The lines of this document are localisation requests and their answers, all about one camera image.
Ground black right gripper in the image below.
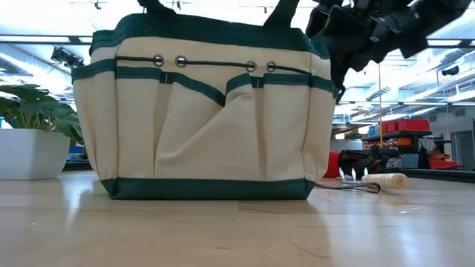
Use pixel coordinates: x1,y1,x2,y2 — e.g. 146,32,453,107
305,0,428,105

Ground red black gardening glove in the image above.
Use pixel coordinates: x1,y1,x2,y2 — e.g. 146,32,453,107
323,146,401,179

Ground wooden handled hand rake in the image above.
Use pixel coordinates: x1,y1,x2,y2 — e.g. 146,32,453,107
338,166,410,191

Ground cream green canvas gardening bag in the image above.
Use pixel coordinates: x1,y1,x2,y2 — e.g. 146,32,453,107
71,0,338,201

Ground thin yellow vertical pole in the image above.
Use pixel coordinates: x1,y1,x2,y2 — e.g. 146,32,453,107
377,62,384,149

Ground red storage bins on shelf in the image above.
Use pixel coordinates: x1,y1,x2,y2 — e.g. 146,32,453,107
380,118,431,135

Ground black storage shelf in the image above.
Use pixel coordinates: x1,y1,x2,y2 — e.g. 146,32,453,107
361,129,433,168

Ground low red storage bin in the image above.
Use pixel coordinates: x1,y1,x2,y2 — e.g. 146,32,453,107
429,159,459,171

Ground green leafy plant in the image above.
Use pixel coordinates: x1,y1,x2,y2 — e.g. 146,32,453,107
0,83,85,156

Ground white planter pot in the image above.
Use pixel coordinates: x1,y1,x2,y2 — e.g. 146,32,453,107
0,128,72,181

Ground black ceiling camera cluster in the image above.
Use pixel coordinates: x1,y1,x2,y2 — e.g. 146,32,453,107
50,46,86,70

